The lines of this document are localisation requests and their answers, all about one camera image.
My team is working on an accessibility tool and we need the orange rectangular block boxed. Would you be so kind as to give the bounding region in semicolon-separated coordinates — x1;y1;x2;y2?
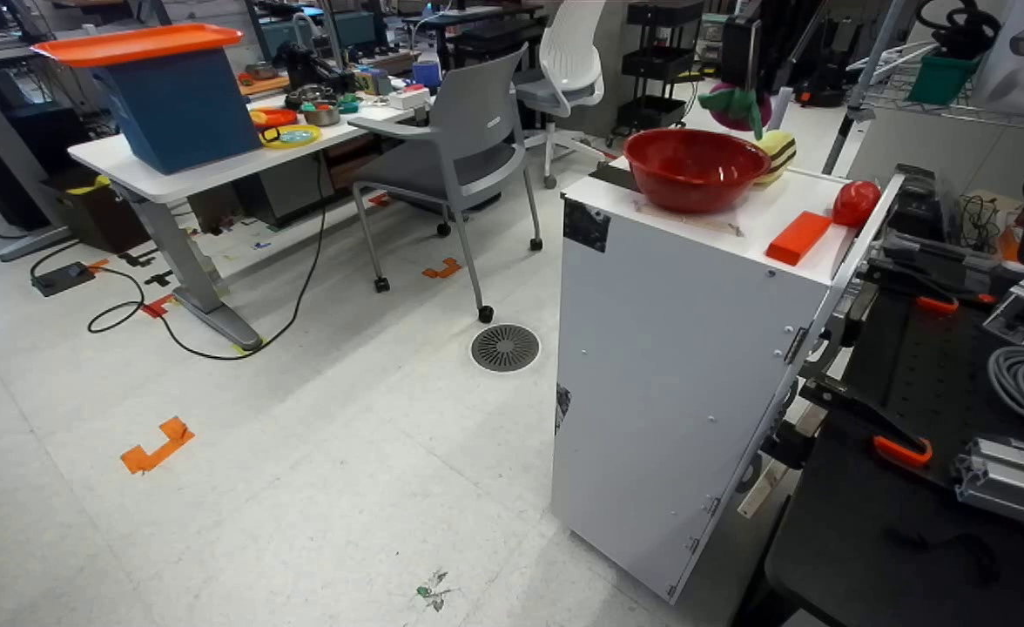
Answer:
764;208;836;269

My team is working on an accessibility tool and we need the white office chair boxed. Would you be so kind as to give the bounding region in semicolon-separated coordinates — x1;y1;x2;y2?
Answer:
513;0;611;193

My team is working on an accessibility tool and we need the white cabinet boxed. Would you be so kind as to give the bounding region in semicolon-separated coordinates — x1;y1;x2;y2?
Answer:
546;160;908;607

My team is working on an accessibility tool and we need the black floor cable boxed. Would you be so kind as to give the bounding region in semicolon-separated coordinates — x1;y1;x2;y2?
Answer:
82;171;332;367

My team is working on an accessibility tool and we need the black power adapter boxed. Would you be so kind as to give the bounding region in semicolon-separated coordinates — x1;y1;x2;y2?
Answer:
32;258;96;298

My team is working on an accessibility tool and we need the grey office chair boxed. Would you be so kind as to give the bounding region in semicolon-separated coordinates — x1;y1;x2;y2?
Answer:
349;47;546;328

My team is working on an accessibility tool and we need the black clamp with orange handle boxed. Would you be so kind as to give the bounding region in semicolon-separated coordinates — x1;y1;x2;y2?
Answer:
869;238;1002;322
796;368;938;475

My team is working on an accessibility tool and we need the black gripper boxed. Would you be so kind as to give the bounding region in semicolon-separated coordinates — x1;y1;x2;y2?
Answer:
718;0;825;129

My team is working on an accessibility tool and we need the aluminium extrusion bar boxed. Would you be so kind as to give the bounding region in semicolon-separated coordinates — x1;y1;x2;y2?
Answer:
949;433;1024;538

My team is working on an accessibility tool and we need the orange L-shaped floor tape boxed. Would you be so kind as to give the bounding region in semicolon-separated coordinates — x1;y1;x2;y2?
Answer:
118;413;197;476

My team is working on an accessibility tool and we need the yellow green sponge toy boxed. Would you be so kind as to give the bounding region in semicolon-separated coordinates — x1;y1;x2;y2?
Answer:
752;129;805;184

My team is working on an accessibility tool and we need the black cable bundle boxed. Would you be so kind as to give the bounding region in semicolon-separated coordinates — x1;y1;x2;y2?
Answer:
926;0;1007;62

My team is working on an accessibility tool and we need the black shelf cart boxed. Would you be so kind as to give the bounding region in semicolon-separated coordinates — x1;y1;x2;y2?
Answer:
611;0;706;137

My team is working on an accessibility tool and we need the orange tray lid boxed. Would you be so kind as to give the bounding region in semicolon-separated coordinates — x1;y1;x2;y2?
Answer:
28;16;246;69

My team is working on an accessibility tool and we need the red plastic bowl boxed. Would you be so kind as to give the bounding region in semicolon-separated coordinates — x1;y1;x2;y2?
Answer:
618;127;774;218

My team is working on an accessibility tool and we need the green box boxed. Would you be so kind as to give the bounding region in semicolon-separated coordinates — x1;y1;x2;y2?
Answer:
906;48;986;112

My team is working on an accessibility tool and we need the white desk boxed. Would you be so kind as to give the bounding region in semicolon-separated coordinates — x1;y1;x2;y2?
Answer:
67;98;434;354

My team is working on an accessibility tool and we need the round grey floor cover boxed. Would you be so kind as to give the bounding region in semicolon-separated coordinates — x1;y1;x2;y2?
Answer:
465;322;543;375

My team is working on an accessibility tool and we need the blue storage bin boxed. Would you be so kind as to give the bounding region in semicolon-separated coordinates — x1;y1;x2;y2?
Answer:
89;47;266;179

